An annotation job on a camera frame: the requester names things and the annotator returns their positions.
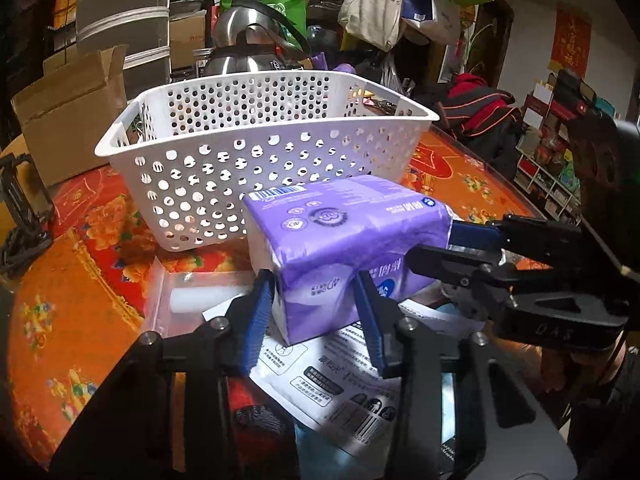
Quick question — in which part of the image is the white printed package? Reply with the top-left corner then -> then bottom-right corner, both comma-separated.
200,297 -> 486,461

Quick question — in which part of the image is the purple tissue pack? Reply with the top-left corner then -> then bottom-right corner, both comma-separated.
243,176 -> 454,344

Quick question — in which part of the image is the light blue package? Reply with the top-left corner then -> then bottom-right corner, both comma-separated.
294,374 -> 456,479

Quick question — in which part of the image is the clear plastic bag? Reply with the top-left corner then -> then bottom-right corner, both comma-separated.
140,259 -> 255,338

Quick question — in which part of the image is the red black jacket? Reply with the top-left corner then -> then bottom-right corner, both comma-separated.
435,74 -> 524,180

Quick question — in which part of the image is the shelf with goods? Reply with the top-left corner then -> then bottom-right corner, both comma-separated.
513,68 -> 620,226

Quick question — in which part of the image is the floral orange tablecloth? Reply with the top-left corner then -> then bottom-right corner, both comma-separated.
6,123 -> 547,470

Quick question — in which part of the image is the white perforated plastic basket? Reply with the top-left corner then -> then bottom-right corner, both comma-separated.
94,70 -> 437,252

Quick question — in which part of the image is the black device on chair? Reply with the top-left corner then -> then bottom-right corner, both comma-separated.
1,153 -> 54,278

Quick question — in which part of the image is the white blue bag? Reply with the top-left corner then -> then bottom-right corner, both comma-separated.
400,0 -> 460,46

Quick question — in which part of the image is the beige canvas tote bag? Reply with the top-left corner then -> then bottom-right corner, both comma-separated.
337,0 -> 402,52

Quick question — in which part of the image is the cardboard box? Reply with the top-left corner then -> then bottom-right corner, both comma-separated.
11,44 -> 127,186

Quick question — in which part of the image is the stainless steel kettle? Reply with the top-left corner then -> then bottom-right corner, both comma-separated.
202,0 -> 311,76

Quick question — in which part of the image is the green shopping bag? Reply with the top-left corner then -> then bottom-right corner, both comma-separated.
219,0 -> 308,42

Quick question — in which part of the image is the grey white drawer tower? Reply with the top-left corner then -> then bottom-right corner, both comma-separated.
76,0 -> 170,100

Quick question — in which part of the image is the red wall banner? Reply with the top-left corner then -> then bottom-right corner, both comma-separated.
548,4 -> 592,78

